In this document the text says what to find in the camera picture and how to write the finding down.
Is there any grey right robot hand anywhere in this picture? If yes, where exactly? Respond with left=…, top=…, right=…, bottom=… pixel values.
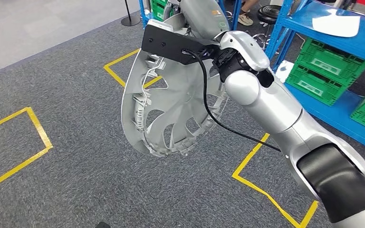
left=166, top=0, right=231, bottom=40

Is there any silver wheel hubcap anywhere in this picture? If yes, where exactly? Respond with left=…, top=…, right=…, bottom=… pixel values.
left=121, top=12, right=229, bottom=158

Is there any white plastic panel part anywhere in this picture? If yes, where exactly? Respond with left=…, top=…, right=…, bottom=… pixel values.
left=311, top=9, right=361, bottom=38

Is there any person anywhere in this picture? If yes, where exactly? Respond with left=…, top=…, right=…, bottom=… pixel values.
left=237, top=0, right=261, bottom=27

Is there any black round stool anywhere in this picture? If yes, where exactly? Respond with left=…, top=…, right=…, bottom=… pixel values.
left=253, top=4, right=283, bottom=54

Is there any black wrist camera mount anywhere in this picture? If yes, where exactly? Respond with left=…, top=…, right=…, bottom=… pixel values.
left=141, top=19, right=221, bottom=66

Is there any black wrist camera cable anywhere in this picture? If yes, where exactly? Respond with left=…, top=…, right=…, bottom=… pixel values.
left=182, top=48, right=281, bottom=152

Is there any black stanchion post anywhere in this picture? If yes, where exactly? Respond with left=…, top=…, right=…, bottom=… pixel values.
left=121, top=0, right=141, bottom=27

